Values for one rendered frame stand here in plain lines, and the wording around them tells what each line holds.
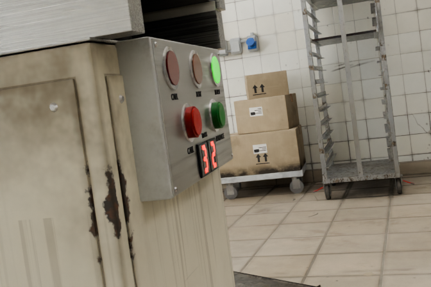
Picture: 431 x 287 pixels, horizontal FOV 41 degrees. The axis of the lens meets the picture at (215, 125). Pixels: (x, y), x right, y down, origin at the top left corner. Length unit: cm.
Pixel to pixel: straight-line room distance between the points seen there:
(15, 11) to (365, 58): 407
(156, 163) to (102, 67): 9
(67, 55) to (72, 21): 3
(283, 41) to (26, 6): 413
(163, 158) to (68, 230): 10
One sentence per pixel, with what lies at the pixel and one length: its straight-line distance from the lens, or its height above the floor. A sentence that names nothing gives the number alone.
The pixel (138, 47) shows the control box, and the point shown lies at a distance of 49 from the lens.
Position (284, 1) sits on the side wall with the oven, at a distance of 459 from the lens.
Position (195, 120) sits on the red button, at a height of 76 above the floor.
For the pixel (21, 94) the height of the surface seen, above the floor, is 80.
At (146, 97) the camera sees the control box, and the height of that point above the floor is 79.
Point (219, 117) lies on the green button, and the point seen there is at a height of 76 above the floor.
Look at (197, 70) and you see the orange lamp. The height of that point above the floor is 81.
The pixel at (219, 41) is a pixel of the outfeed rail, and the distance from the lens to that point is 73.
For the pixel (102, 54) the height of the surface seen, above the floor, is 83.
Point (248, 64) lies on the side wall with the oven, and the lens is 463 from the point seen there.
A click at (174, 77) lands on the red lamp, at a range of 52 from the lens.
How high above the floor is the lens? 78
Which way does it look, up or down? 3 degrees down
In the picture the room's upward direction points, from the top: 8 degrees counter-clockwise
